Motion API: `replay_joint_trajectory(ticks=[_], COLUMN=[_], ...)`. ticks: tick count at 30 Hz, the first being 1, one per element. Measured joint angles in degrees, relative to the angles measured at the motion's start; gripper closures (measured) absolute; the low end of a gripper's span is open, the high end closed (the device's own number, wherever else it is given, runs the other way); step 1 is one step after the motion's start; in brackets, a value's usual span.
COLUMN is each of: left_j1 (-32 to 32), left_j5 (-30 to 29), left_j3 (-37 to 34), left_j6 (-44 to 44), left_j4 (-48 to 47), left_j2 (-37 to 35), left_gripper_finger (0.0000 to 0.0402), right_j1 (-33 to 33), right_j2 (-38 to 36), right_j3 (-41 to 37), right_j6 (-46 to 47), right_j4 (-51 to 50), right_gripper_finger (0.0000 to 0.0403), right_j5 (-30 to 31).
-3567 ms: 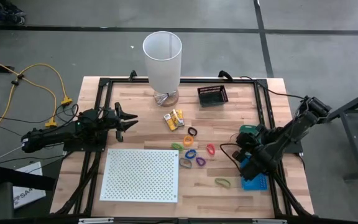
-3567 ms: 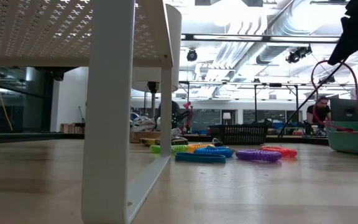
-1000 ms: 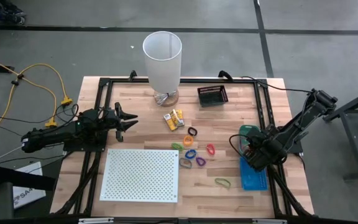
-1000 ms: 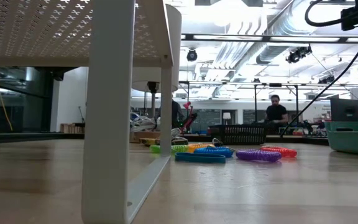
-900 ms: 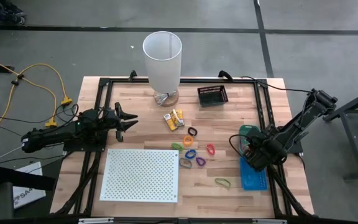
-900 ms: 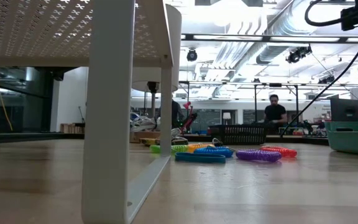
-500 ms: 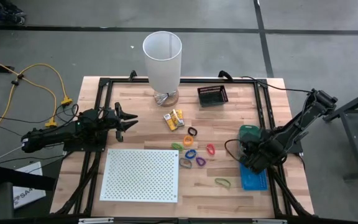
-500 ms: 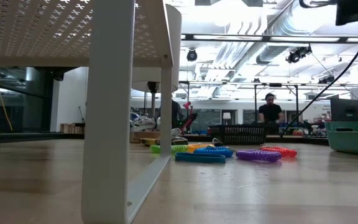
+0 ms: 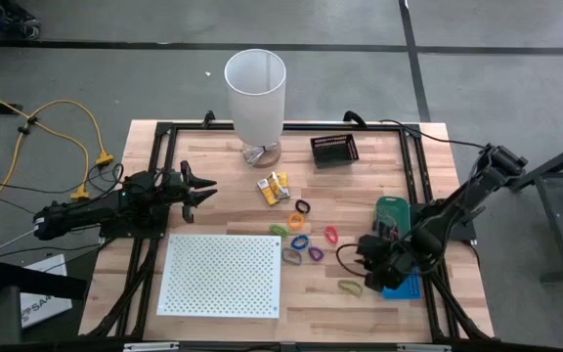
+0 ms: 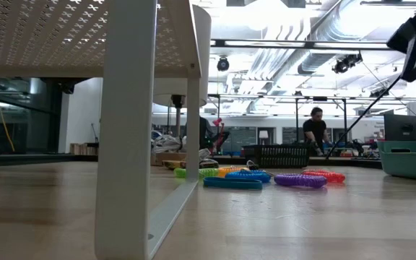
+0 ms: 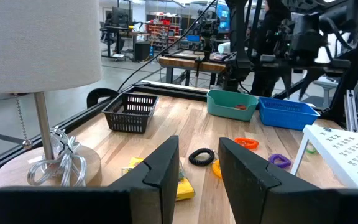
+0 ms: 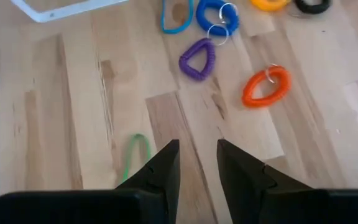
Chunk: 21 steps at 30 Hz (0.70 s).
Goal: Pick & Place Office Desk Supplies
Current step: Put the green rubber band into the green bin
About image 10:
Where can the black overhead rig bar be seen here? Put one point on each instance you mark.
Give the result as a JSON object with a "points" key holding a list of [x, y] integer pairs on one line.
{"points": [[284, 44]]}

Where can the orange-yellow coil wristband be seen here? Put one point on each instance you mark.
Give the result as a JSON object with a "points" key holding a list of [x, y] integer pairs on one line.
{"points": [[229, 169]]}

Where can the person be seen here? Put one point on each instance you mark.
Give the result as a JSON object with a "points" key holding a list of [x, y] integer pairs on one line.
{"points": [[206, 133], [315, 131]]}

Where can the teal rubber band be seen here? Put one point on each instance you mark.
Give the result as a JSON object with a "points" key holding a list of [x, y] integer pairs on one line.
{"points": [[229, 183]]}

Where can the white perforated metal shelf riser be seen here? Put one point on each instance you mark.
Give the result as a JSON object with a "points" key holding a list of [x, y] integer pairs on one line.
{"points": [[126, 144]]}

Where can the small white lamp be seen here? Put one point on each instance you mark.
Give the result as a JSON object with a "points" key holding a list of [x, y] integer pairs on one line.
{"points": [[263, 134]]}

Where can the green coil wristband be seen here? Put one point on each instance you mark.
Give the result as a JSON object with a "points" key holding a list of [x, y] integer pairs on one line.
{"points": [[208, 173]]}

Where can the wooden slat crate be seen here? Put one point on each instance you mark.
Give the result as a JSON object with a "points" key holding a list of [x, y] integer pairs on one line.
{"points": [[83, 148]]}

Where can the round black overhead camera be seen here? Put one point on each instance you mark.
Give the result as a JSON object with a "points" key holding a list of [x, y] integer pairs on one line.
{"points": [[223, 64]]}

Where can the black aluminium table frame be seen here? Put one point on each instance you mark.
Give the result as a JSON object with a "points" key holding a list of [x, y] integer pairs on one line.
{"points": [[338, 162]]}

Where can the purple coil wristband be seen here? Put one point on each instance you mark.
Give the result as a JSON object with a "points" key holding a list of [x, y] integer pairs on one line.
{"points": [[300, 180]]}

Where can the black background rig frame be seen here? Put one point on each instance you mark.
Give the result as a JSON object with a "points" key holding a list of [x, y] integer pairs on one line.
{"points": [[345, 112]]}

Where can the red coil wristband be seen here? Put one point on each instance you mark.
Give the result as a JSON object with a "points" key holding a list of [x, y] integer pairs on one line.
{"points": [[332, 177]]}

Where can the black ceiling spotlight cluster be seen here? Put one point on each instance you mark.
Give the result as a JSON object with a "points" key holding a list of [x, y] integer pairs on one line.
{"points": [[345, 64]]}

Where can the dark computer monitor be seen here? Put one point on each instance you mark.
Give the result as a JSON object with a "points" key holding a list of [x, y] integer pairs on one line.
{"points": [[403, 128]]}

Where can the blue coil wristband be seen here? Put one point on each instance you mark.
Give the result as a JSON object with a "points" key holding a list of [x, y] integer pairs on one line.
{"points": [[247, 176]]}

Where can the teal plastic bin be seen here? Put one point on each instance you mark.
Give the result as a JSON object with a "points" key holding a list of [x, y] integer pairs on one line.
{"points": [[410, 162]]}

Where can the black mesh basket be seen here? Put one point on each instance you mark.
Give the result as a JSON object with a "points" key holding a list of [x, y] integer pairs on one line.
{"points": [[280, 156]]}

